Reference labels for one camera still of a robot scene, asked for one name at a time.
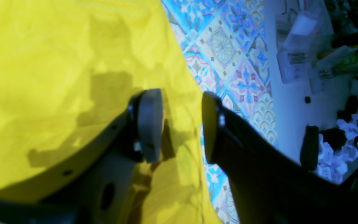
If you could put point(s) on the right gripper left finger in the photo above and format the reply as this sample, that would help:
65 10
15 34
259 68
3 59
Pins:
90 187

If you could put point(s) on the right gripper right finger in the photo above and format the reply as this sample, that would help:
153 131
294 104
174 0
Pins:
267 187

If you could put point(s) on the yellow T-shirt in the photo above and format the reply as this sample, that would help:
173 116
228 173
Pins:
68 68

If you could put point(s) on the patterned blue tile tablecloth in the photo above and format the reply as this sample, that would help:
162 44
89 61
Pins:
225 48

